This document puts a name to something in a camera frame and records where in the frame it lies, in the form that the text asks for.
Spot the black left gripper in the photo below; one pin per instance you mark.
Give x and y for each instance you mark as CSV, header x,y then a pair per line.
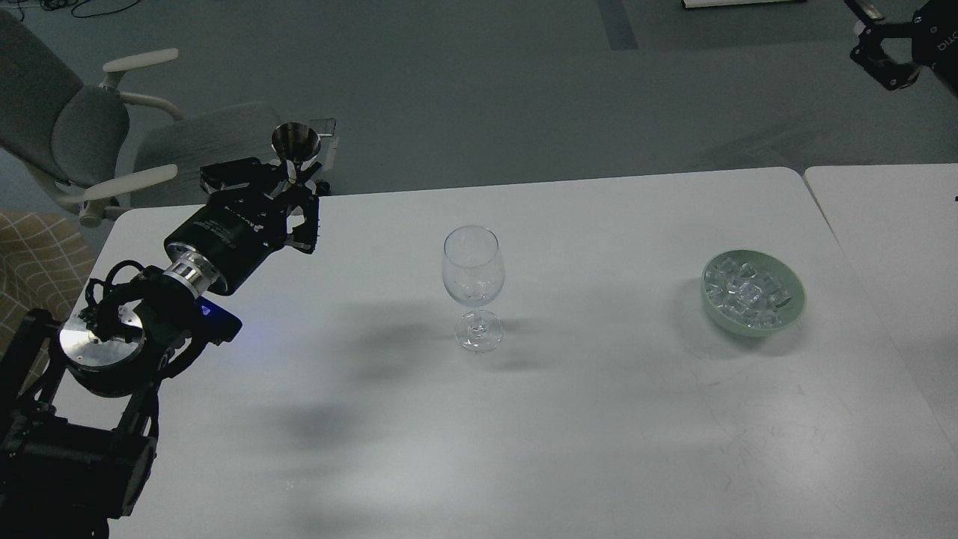
x,y
240,225

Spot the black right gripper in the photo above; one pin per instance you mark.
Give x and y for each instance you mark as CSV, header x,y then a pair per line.
x,y
933,34

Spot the steel double jigger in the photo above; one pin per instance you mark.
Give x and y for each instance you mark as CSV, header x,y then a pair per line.
x,y
297,147

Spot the clear ice cubes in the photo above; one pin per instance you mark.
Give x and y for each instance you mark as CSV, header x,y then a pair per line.
x,y
746,294

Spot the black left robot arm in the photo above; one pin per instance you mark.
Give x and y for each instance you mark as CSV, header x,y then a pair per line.
x,y
80,397

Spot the clear wine glass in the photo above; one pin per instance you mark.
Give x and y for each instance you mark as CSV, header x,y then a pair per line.
x,y
473,274

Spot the grey office chair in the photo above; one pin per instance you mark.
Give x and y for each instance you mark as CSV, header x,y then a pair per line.
x,y
98,151

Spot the beige checkered cushion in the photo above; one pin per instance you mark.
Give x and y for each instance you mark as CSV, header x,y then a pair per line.
x,y
45,264

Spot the green bowl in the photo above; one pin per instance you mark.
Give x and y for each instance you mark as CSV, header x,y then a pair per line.
x,y
793,312

